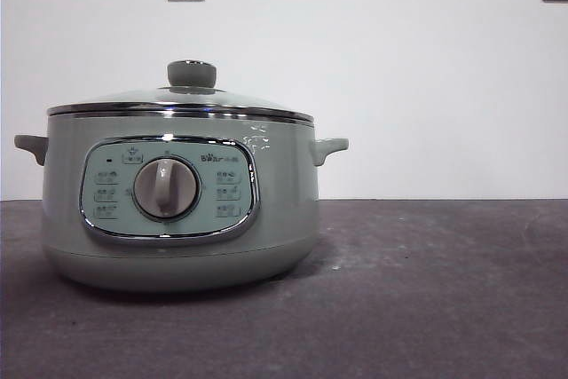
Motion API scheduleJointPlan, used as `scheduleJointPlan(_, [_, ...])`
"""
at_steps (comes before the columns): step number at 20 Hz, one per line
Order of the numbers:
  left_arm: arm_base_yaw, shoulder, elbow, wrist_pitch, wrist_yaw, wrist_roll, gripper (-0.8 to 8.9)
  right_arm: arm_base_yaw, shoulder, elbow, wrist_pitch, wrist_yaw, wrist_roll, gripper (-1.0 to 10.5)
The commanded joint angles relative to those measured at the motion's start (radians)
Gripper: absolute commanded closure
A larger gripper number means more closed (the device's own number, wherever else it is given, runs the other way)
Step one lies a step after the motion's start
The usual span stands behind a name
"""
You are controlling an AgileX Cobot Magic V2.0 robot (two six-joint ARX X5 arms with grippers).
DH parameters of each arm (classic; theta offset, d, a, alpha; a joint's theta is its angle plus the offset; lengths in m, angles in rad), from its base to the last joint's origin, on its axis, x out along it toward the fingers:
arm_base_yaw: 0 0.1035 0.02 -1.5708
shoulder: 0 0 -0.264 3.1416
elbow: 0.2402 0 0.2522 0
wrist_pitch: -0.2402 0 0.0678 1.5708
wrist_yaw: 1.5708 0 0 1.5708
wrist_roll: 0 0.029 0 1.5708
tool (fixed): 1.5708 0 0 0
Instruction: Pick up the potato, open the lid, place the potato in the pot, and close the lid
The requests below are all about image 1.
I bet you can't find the glass lid with green knob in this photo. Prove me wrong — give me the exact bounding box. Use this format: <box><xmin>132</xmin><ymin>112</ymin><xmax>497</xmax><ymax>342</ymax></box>
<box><xmin>45</xmin><ymin>59</ymin><xmax>316</xmax><ymax>125</ymax></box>

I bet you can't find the pale green electric cooking pot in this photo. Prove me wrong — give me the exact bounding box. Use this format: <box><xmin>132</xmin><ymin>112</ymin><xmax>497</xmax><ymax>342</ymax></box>
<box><xmin>12</xmin><ymin>115</ymin><xmax>351</xmax><ymax>294</ymax></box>

